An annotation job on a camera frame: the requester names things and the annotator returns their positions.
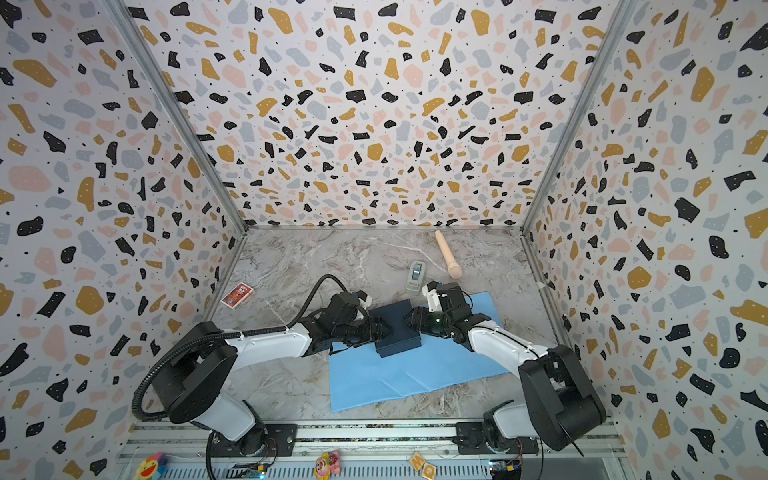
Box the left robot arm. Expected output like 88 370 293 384
131 291 392 455

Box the blue wrapping paper sheet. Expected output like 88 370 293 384
327 291 511 413

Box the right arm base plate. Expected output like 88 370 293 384
452 421 539 455

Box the black corrugated cable hose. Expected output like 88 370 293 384
130 273 349 480

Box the orange square sticker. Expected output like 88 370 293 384
409 452 437 480

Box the dark navy gift box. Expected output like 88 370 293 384
370 300 422 358

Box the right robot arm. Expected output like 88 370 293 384
404 281 607 452

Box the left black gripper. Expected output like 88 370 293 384
333 315 395 347

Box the colourful round sticker toy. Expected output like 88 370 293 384
133 453 168 480

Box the aluminium mounting rail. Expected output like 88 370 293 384
113 419 634 479

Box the red playing card deck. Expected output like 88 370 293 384
221 282 254 309

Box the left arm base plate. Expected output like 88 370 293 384
206 423 298 460

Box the pink yellow sticker toy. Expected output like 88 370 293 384
314 451 342 480

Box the white tape dispenser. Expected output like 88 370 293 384
406 261 426 295

